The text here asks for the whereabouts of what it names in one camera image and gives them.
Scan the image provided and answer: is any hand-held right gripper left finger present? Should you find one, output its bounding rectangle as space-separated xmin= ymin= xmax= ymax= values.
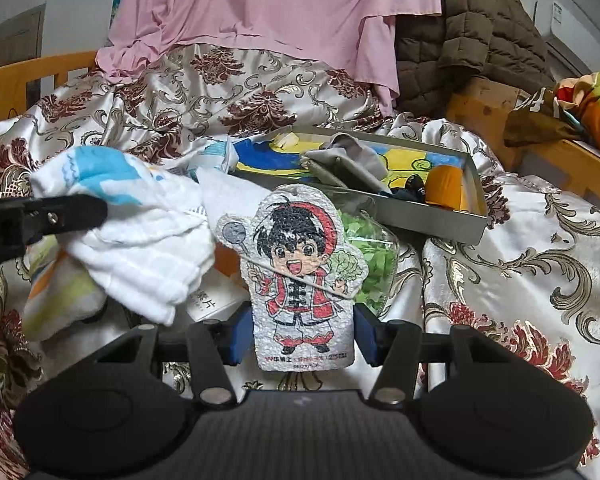
xmin=95 ymin=305 xmax=255 ymax=407

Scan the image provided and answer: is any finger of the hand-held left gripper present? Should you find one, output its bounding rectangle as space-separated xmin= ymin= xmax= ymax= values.
xmin=0 ymin=194 xmax=108 ymax=247

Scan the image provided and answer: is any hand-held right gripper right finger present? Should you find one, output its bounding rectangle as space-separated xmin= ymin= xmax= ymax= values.
xmin=354 ymin=304 xmax=511 ymax=407

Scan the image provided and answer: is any cartoon boy sponge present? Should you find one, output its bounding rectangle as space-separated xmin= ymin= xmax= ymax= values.
xmin=215 ymin=184 xmax=371 ymax=372

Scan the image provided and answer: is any white whale print towel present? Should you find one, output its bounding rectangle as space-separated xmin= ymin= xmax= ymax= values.
xmin=22 ymin=146 xmax=216 ymax=342

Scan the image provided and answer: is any metal box with crayon drawing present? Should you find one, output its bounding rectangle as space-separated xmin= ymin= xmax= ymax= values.
xmin=227 ymin=127 xmax=488 ymax=247

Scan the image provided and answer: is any black printed cloth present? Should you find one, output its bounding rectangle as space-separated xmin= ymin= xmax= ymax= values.
xmin=380 ymin=174 xmax=427 ymax=204

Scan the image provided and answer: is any beige drawstring pouch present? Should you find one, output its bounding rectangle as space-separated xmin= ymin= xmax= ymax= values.
xmin=300 ymin=150 xmax=386 ymax=195

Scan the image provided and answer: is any orange rubber cup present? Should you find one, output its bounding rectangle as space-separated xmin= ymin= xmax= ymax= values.
xmin=426 ymin=165 xmax=470 ymax=209

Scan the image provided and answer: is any clear bag of green pieces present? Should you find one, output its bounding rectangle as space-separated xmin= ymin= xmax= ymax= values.
xmin=330 ymin=187 xmax=406 ymax=318

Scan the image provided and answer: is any white folded cloth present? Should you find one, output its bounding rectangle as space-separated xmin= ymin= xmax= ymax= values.
xmin=195 ymin=166 xmax=276 ymax=241

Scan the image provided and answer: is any floral satin blanket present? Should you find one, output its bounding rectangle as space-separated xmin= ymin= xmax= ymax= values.
xmin=0 ymin=45 xmax=600 ymax=480

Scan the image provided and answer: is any grey framed panel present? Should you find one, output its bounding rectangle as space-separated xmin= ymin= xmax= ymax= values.
xmin=0 ymin=2 xmax=47 ymax=73

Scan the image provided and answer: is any pink hanging cloth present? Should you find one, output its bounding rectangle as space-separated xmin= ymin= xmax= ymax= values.
xmin=95 ymin=0 xmax=443 ymax=116

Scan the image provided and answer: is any multicoloured patterned cloth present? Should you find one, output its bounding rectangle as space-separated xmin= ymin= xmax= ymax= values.
xmin=555 ymin=71 xmax=600 ymax=158

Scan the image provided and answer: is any brown quilted jacket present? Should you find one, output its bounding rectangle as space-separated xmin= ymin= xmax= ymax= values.
xmin=395 ymin=0 xmax=556 ymax=98

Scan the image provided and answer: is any white air conditioner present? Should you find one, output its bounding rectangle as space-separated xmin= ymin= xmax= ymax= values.
xmin=532 ymin=0 xmax=600 ymax=78

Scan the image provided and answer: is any wooden bed rail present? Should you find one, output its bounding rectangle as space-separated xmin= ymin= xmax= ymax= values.
xmin=0 ymin=50 xmax=101 ymax=123

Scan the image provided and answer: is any wooden bed frame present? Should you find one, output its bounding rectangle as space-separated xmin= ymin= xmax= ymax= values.
xmin=445 ymin=77 xmax=600 ymax=201

